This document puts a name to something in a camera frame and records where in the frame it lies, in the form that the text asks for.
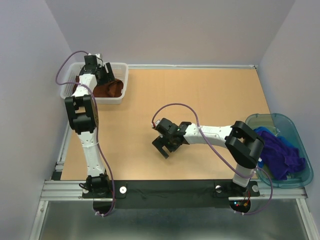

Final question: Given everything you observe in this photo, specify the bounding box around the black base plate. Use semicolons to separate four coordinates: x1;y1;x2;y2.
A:
82;178;261;211

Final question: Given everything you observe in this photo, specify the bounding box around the white plastic mesh basket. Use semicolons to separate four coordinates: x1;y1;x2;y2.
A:
60;62;129;105

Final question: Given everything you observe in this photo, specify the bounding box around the brown towel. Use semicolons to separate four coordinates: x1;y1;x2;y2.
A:
71;74;124;98

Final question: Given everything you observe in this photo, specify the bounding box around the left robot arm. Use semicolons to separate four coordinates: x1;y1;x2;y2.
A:
64;53;115;198

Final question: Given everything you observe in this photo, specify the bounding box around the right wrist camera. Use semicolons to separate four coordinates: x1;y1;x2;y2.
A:
151;119;161;129

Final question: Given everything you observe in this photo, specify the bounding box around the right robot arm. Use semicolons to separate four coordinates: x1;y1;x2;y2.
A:
152;118;265;195

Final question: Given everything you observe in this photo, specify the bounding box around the aluminium frame rail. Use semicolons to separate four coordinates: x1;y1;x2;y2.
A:
29;124;81;240

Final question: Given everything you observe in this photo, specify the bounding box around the blue towel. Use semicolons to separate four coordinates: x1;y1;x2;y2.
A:
254;126;294;172

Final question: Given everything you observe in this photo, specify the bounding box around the teal translucent plastic bin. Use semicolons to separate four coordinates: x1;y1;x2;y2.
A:
245;113;314;189

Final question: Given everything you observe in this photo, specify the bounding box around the purple towel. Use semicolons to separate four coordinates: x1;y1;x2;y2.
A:
257;130;306;181

